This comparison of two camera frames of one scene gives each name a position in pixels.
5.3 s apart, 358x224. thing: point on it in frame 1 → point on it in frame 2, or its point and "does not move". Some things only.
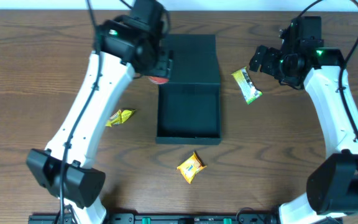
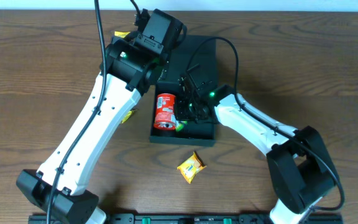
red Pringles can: x=158 y=80 → x=165 y=117
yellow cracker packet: x=191 y=167 does not move
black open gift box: x=188 y=107 does not move
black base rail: x=164 y=218 does not move
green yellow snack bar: x=250 y=92 → x=179 y=127
